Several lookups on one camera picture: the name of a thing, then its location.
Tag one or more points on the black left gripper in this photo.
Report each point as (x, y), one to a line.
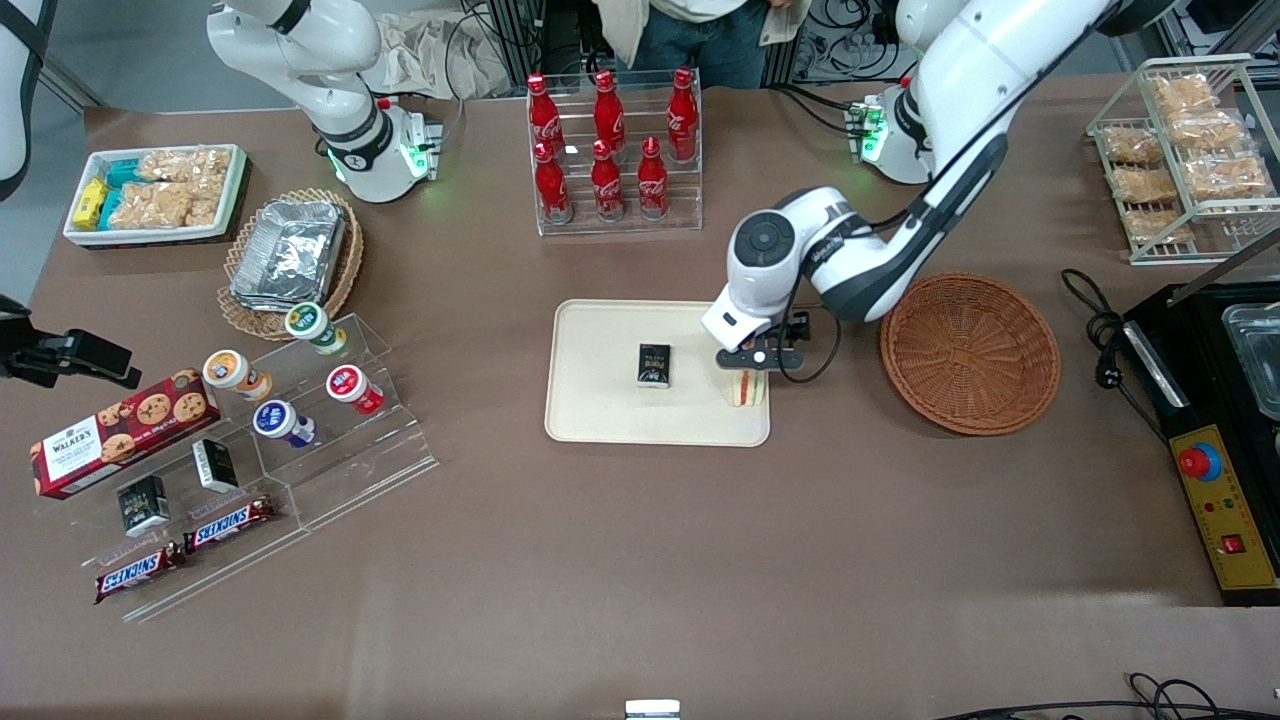
(797, 325)

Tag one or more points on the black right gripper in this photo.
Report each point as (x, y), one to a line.
(28, 352)

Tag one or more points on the triangular white bread sandwich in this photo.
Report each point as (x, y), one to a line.
(748, 390)

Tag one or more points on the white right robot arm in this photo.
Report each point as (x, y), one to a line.
(340, 100)

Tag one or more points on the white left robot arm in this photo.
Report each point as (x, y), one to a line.
(960, 60)

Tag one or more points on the round brown wicker basket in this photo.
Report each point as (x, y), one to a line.
(970, 355)

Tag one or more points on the light tan wicker basket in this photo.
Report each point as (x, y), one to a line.
(245, 315)

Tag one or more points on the cream rectangular serving tray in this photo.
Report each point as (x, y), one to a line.
(600, 400)

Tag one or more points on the red Walkers cookie box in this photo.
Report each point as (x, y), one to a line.
(110, 440)

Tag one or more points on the small black tissue pack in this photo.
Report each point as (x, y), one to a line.
(654, 365)
(215, 466)
(143, 505)

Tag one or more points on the yellow snack packet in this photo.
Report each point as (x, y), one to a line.
(90, 203)

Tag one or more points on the teal snack packet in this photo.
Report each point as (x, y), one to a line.
(112, 208)
(122, 174)

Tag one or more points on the clear acrylic bottle rack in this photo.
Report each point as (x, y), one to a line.
(690, 200)

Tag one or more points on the orange lid gum jar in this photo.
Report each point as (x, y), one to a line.
(228, 370)

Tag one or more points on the clear bag of crackers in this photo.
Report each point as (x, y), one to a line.
(1205, 130)
(1228, 176)
(185, 163)
(1160, 227)
(1145, 185)
(150, 205)
(1182, 95)
(1132, 145)

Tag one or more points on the red cola bottle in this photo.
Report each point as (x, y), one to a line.
(652, 185)
(606, 188)
(682, 118)
(551, 190)
(609, 115)
(546, 120)

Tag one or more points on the blue lid gum jar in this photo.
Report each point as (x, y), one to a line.
(273, 418)

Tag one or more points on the Snickers chocolate bar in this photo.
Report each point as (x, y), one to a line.
(140, 572)
(228, 523)

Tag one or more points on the white rectangular plastic bin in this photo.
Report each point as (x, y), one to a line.
(235, 190)

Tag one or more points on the green lid gum jar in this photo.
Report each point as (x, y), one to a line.
(308, 322)

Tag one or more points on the stack of foil containers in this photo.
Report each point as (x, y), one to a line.
(288, 255)

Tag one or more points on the red lid gum jar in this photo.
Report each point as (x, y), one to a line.
(347, 384)

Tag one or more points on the person in jeans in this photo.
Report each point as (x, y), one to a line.
(700, 40)

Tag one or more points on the clear acrylic stepped stand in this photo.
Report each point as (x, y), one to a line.
(350, 470)

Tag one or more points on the black tabletop appliance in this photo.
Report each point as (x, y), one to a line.
(1200, 400)

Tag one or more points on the red emergency stop button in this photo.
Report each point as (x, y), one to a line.
(1199, 461)

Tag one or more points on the clear plastic container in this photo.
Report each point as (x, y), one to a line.
(1255, 360)

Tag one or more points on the yellow control panel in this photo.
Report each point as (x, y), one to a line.
(1240, 570)

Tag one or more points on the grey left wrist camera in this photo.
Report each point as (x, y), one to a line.
(760, 357)

